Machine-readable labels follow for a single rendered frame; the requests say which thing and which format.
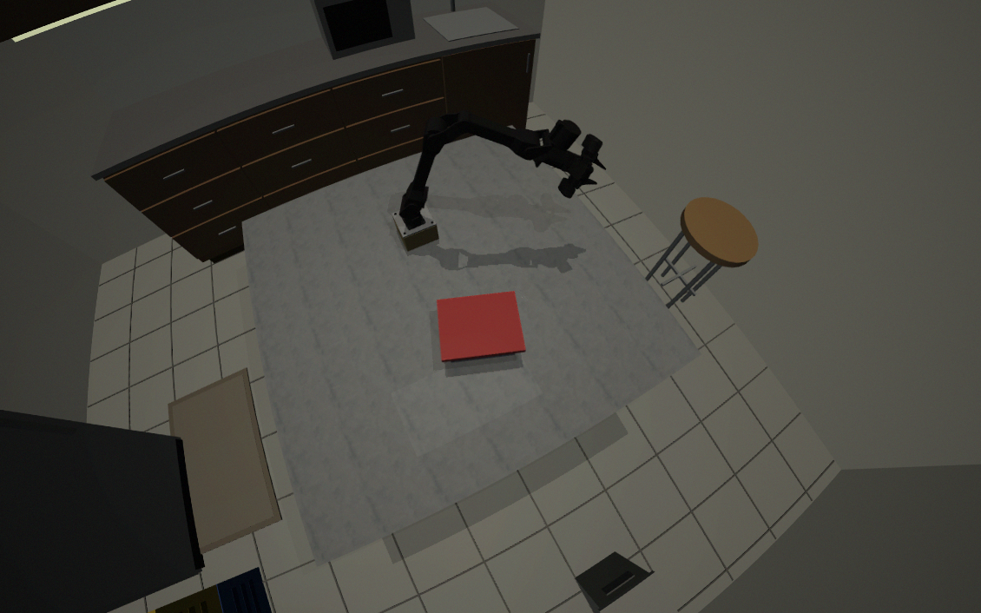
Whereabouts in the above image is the red lid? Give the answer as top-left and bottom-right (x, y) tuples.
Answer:
(437, 291), (526, 362)

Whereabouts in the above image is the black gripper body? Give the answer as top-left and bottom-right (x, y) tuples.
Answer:
(557, 134), (602, 198)

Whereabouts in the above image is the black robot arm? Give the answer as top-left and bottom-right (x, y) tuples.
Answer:
(399, 110), (594, 230)

